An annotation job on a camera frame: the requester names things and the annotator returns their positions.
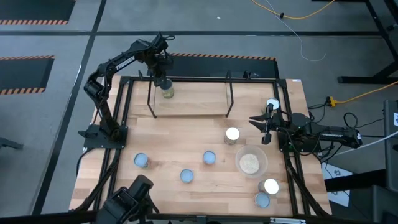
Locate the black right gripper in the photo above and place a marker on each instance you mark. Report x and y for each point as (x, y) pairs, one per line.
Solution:
(271, 126)

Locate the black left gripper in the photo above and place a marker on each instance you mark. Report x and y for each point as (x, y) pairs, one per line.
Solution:
(160, 63)

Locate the tall green pears can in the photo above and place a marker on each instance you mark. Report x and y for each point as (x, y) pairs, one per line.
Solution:
(168, 92)

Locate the tall green oranges can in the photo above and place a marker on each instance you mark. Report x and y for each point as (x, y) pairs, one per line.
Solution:
(275, 102)

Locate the tall peaches can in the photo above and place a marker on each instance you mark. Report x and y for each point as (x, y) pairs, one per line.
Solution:
(232, 133)

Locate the short mandarin oranges can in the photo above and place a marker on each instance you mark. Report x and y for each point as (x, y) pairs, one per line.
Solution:
(209, 157)

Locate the tall green tomatoes can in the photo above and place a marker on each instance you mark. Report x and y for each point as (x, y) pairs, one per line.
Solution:
(270, 186)

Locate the short diced tomatoes can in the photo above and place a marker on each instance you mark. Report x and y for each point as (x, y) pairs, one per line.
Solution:
(262, 199)

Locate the tall red mixed fruit can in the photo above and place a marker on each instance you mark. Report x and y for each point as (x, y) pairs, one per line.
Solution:
(141, 160)

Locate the short yellow pink-dotted can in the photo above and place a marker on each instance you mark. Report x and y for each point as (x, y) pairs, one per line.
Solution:
(186, 175)

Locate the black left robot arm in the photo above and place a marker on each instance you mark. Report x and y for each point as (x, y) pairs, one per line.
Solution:
(124, 62)

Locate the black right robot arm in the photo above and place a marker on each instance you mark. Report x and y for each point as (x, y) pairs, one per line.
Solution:
(335, 136)

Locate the translucent plastic bowl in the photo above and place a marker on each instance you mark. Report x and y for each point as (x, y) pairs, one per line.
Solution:
(242, 152)

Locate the beige grains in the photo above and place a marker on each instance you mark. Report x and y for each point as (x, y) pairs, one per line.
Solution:
(249, 164)

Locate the black hazard-striped floor mat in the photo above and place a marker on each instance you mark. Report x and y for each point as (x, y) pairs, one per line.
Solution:
(31, 9)
(21, 74)
(217, 67)

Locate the white printed paper sheet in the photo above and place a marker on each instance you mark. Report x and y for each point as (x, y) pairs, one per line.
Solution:
(337, 174)

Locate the black equipment cabinet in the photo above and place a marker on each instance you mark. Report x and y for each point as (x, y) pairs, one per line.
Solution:
(391, 149)

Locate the black floor stand foot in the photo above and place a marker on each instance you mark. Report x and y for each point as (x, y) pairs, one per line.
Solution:
(9, 143)

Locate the black front crossbar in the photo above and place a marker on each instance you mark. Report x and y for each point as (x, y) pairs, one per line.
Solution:
(46, 218)

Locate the black metal shelf frame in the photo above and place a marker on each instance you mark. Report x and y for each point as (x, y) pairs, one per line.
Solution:
(148, 99)

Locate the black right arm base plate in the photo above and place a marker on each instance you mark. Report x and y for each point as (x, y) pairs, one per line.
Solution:
(284, 147)

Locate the black aluminium table frame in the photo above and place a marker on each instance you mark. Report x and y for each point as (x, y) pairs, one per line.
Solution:
(202, 80)

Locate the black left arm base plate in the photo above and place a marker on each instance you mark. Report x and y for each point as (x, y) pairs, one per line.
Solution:
(93, 141)

